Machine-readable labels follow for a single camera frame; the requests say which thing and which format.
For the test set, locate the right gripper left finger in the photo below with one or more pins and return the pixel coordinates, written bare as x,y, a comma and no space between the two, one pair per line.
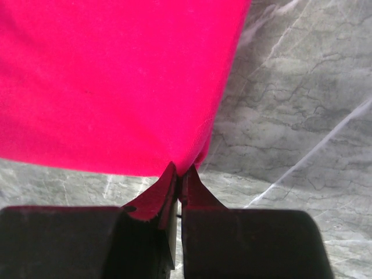
157,201

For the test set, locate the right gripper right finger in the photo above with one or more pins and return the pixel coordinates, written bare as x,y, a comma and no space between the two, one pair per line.
193,193

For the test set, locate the magenta t-shirt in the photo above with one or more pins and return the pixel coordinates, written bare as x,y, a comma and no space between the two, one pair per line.
119,87

